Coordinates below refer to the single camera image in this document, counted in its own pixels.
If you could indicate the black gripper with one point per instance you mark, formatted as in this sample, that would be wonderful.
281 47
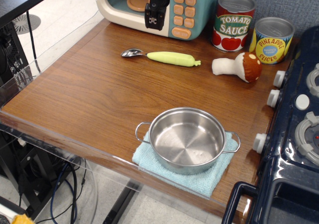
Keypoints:
155 12

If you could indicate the yellow-handled metal spoon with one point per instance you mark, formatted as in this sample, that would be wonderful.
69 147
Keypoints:
172 58

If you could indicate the orange microwave turntable plate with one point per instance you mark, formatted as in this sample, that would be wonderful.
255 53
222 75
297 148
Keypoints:
137 5

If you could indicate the toy microwave oven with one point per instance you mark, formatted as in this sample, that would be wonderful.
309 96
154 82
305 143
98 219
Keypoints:
184 19

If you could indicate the tomato sauce can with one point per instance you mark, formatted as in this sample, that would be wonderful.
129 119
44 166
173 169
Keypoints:
232 23

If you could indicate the plush mushroom toy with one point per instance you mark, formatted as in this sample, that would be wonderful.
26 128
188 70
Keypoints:
246 66

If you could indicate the pineapple slices can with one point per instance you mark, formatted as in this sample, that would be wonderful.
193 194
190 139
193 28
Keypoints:
271 39

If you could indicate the stainless steel pot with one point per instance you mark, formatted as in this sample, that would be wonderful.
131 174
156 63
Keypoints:
187 140

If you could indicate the round floor vent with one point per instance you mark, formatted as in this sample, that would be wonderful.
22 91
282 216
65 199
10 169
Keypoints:
23 24

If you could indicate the white stove knob upper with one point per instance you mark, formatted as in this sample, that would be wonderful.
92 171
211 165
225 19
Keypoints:
279 78

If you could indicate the white stove knob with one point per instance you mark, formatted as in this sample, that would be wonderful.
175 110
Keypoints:
279 78
273 98
259 142

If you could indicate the white stove knob middle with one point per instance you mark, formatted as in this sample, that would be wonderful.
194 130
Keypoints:
273 98

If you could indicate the white stove knob lower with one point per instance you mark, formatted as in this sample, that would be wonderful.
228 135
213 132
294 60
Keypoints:
259 142

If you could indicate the table leg base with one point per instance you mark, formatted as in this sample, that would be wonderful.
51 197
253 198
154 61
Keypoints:
122 202

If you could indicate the light blue cloth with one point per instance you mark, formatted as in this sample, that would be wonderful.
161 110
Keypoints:
201 184

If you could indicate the dark blue toy stove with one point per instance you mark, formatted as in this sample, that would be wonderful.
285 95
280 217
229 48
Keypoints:
287 191

